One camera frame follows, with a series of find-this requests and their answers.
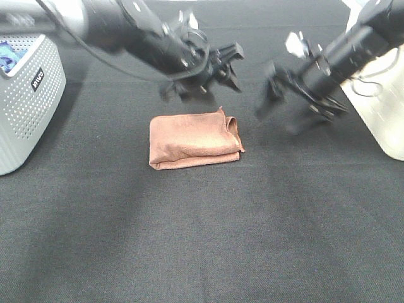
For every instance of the brown microfiber towel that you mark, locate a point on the brown microfiber towel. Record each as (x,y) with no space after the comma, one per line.
(189,140)

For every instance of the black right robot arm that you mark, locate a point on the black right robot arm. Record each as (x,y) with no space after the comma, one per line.
(324,70)

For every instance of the blue cloth in basket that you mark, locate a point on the blue cloth in basket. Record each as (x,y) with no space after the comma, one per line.
(10,57)

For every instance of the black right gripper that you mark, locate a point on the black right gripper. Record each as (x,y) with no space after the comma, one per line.
(280,79)

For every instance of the white plastic basket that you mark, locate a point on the white plastic basket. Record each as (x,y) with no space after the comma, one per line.
(376,91)

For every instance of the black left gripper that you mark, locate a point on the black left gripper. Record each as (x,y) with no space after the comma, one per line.
(195,82)

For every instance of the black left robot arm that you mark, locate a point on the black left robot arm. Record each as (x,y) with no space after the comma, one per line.
(178,49)

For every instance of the grey perforated laundry basket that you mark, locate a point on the grey perforated laundry basket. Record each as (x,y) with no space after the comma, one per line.
(30,92)

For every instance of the black cloth table cover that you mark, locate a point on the black cloth table cover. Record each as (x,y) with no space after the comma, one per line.
(313,216)

